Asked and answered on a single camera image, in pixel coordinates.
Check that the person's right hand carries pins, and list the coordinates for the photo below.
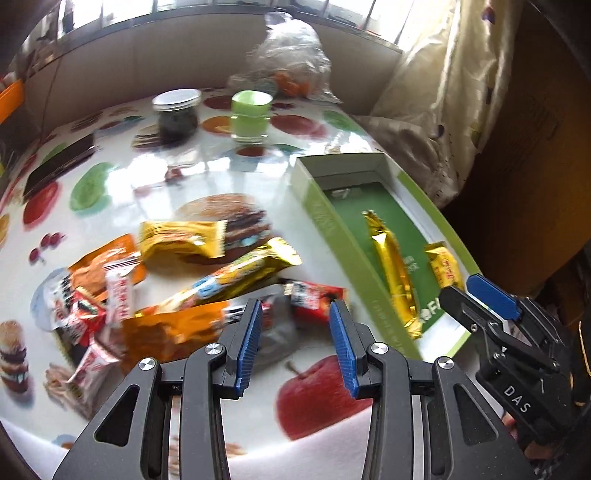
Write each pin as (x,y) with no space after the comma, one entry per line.
(510,422)

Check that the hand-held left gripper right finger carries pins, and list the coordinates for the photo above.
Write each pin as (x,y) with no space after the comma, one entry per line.
(344,350)

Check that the large orange snack packet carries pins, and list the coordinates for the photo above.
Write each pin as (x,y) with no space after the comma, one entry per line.
(175,332)

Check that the long gold foil snack bar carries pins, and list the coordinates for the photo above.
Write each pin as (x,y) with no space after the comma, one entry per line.
(395,267)

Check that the fruit printed tablecloth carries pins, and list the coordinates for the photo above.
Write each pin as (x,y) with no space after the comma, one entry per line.
(138,180)

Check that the clear plastic bag of oranges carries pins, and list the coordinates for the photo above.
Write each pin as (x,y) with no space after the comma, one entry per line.
(291,50)

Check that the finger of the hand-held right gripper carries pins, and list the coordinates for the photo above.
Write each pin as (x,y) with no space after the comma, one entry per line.
(494,295)
(461,304)

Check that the green lidded jar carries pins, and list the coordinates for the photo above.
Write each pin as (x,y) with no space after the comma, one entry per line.
(250,115)

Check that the grey snack packet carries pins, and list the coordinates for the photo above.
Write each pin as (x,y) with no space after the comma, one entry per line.
(279,327)

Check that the orange and white snack pouch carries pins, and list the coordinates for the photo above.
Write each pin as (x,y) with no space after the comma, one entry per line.
(99,267)

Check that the green and white cardboard box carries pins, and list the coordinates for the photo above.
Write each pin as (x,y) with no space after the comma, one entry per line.
(355,221)

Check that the small white and red packet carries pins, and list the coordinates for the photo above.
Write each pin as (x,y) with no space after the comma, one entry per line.
(92,364)

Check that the brown cardboard box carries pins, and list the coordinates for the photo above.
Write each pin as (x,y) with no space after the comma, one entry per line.
(545,138)

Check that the long yellow colourful snack bar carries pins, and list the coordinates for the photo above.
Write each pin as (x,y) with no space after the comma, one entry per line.
(231,277)

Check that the white candy packet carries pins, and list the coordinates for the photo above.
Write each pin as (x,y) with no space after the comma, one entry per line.
(119,295)

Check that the small yellow snack packet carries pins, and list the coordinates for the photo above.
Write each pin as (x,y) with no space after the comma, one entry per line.
(444,267)

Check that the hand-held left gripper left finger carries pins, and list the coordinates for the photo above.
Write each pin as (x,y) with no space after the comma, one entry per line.
(244,350)

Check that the cream patterned curtain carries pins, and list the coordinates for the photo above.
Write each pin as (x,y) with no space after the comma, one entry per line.
(443,92)

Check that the red and black snack packet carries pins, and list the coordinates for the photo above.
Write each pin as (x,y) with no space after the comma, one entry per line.
(314,300)
(83,314)

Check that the black smartphone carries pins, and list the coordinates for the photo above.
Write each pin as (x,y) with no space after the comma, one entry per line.
(60,164)

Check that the orange storage bin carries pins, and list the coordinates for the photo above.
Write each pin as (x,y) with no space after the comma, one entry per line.
(11,99)

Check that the clear jar with white lid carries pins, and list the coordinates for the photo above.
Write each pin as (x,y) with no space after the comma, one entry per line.
(178,115)

